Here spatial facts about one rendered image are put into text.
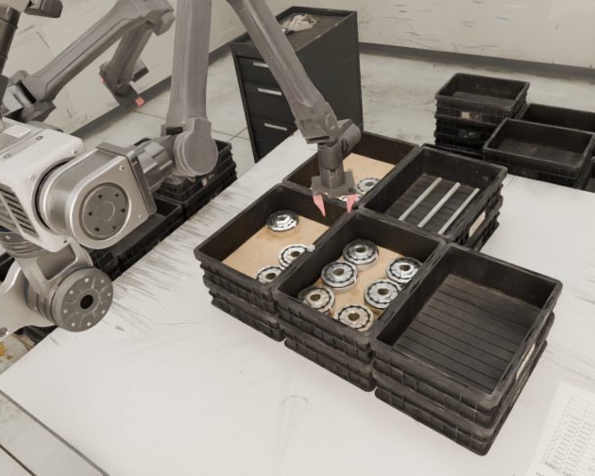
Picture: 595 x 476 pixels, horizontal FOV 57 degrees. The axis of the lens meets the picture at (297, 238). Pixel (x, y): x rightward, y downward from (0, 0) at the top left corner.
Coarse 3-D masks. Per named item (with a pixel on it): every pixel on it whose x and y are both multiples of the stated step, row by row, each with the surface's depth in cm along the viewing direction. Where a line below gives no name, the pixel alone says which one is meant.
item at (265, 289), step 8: (280, 184) 177; (272, 192) 176; (304, 192) 172; (256, 200) 172; (328, 200) 167; (248, 208) 169; (344, 208) 163; (240, 216) 167; (344, 216) 160; (336, 224) 158; (216, 232) 162; (328, 232) 155; (208, 240) 160; (320, 240) 153; (200, 248) 158; (200, 256) 155; (208, 256) 154; (208, 264) 154; (216, 264) 151; (224, 264) 150; (224, 272) 151; (232, 272) 148; (240, 272) 147; (280, 272) 145; (240, 280) 147; (248, 280) 144; (256, 280) 144; (272, 280) 143; (256, 288) 144; (264, 288) 141
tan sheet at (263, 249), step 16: (304, 224) 176; (320, 224) 175; (256, 240) 173; (272, 240) 172; (288, 240) 171; (304, 240) 170; (240, 256) 168; (256, 256) 167; (272, 256) 166; (256, 272) 161
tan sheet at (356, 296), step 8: (384, 248) 162; (384, 256) 159; (392, 256) 159; (400, 256) 159; (376, 264) 157; (384, 264) 157; (360, 272) 156; (368, 272) 155; (376, 272) 155; (384, 272) 154; (320, 280) 155; (360, 280) 153; (368, 280) 153; (360, 288) 151; (336, 296) 150; (344, 296) 149; (352, 296) 149; (360, 296) 149; (336, 304) 147; (344, 304) 147
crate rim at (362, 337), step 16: (400, 224) 154; (432, 240) 148; (304, 256) 149; (288, 272) 145; (416, 272) 139; (272, 288) 141; (288, 304) 138; (304, 304) 135; (320, 320) 132; (336, 320) 130; (352, 336) 127; (368, 336) 125
